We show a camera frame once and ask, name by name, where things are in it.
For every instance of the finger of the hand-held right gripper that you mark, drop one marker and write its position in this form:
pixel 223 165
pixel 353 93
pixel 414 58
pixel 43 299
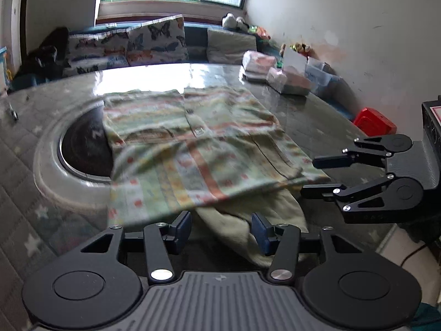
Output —
pixel 320 190
pixel 332 161

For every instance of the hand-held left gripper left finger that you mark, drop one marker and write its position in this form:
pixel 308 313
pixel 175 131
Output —
pixel 182 231

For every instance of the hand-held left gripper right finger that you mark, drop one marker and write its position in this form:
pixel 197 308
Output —
pixel 260 232

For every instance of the pale green pants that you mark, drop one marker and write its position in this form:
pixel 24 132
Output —
pixel 241 220

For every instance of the green printed shirt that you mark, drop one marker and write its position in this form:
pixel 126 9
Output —
pixel 206 138

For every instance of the red plastic stool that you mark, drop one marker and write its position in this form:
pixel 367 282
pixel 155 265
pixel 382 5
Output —
pixel 373 121

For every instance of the clear plastic storage box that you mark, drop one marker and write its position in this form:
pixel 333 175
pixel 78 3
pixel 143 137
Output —
pixel 322 76

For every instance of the large plastic-wrapped pink packet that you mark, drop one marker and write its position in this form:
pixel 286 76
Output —
pixel 289 82

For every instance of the white card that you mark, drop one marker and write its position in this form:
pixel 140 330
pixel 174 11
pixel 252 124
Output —
pixel 294 58

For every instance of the pile of small toys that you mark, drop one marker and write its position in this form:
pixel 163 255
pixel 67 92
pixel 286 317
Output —
pixel 298 47

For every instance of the small plastic-wrapped pink packet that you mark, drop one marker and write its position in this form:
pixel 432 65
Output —
pixel 258 63

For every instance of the round built-in table hob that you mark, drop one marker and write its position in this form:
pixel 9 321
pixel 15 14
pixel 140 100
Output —
pixel 82 148

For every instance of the grey quilted star table cover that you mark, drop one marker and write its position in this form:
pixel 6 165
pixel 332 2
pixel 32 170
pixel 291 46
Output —
pixel 41 234

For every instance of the orange green toy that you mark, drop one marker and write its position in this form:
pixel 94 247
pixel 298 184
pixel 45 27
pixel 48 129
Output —
pixel 262 32

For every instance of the plain grey-green pillow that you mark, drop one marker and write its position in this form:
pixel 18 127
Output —
pixel 231 46

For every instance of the white stuffed toy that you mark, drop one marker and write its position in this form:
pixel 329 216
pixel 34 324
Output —
pixel 232 21

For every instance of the blue bench sofa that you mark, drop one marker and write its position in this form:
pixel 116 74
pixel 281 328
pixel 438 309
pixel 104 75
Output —
pixel 196 43

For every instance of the large butterfly print pillow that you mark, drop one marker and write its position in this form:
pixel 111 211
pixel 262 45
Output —
pixel 158 39

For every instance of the small butterfly print pillow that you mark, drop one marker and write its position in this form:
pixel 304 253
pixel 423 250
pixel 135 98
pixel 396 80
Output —
pixel 96 50

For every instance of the small metal clip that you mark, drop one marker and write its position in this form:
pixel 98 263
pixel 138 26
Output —
pixel 13 112

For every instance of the dark cloth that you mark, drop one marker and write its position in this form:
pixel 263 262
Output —
pixel 44 58

